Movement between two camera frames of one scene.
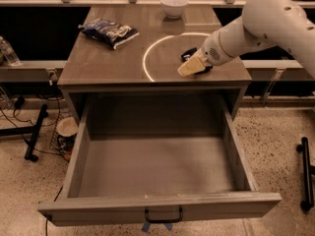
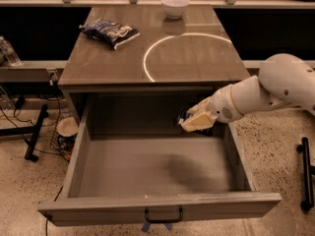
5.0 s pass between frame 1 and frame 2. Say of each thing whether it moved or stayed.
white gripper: moved
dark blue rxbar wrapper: moved
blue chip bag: stayed
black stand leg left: stayed
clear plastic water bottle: stayed
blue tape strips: stayed
